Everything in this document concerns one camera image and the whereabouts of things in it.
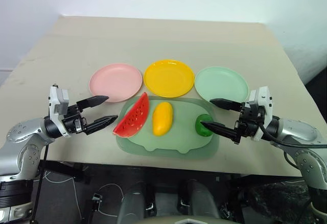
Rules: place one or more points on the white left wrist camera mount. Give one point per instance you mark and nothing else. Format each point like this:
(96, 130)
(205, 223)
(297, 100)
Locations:
(55, 106)

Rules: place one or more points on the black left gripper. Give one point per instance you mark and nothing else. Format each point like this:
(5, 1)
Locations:
(74, 121)

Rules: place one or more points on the light green plate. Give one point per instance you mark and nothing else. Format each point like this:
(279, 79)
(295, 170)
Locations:
(221, 82)

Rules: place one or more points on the grey right robot leg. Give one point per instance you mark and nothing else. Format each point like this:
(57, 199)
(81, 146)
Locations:
(203, 201)

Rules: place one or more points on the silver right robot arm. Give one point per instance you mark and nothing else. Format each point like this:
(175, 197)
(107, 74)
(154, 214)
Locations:
(301, 134)

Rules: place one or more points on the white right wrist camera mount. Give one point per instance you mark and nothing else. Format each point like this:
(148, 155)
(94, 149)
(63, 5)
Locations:
(264, 98)

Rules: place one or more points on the green round fruit toy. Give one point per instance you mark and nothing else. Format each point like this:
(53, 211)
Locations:
(201, 129)

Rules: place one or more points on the black crumpled plastic sheet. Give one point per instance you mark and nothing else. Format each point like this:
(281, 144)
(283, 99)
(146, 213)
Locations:
(278, 201)

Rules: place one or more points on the translucent green tray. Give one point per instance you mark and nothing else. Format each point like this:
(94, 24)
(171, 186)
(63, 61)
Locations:
(178, 142)

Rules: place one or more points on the yellow plate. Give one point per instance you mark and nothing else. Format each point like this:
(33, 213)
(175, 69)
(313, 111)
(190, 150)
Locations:
(168, 78)

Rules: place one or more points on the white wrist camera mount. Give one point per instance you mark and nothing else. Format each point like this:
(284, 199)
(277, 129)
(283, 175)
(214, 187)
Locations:
(264, 98)
(55, 106)

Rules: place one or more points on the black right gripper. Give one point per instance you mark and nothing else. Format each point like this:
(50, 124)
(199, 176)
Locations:
(247, 124)

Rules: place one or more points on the black table frame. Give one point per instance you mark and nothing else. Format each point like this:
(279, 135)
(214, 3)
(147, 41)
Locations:
(66, 167)

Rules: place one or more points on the red watermelon slice toy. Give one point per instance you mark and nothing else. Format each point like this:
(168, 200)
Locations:
(135, 117)

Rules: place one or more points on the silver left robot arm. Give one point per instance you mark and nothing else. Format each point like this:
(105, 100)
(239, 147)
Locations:
(24, 142)

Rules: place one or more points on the yellow mango toy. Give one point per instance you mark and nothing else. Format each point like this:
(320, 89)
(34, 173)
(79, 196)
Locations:
(162, 117)

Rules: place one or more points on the grey robot torso edge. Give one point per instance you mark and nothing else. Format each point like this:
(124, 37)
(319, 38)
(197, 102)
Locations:
(184, 219)

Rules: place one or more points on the grey robot leg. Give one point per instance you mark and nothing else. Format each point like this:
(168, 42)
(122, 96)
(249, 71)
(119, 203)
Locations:
(132, 203)
(203, 201)

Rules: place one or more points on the grey left robot leg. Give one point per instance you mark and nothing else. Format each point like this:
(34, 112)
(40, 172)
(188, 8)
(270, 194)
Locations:
(132, 203)

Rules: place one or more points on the pink plate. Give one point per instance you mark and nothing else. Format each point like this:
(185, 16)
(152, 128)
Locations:
(115, 82)

